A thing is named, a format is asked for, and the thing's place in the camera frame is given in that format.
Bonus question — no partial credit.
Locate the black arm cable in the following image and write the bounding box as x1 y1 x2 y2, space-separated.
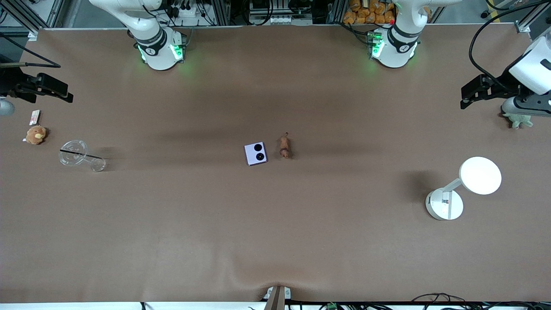
0 32 62 69
468 0 551 89

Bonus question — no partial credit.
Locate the thin black stick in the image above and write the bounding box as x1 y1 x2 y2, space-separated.
59 149 105 160

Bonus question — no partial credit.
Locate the clear wine glass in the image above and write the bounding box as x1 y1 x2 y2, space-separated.
59 139 107 173

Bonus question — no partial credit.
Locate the brown plush animal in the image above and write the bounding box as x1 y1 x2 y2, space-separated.
24 125 48 145

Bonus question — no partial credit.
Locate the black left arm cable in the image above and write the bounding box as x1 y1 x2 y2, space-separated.
468 0 551 89

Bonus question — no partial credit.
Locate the white round desk lamp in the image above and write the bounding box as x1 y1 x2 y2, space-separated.
425 156 502 221

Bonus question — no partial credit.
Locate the brown lion figurine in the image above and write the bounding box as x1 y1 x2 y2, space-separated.
279 132 292 159

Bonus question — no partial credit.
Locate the pile of orange packets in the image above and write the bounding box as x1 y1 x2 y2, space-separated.
343 0 396 25

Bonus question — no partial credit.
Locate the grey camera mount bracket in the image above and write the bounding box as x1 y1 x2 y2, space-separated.
263 286 291 310

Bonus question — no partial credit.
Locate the green plush turtle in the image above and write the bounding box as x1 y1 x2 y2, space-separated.
503 113 534 129

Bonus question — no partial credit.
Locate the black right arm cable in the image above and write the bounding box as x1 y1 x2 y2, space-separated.
0 32 62 69

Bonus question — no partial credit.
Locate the lilac flip phone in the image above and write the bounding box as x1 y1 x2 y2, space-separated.
244 142 268 167

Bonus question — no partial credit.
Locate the white power strip with plugs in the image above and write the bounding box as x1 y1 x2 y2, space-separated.
169 3 198 19

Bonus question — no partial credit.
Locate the aluminium frame post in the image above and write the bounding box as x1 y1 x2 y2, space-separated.
0 0 40 42
514 0 551 34

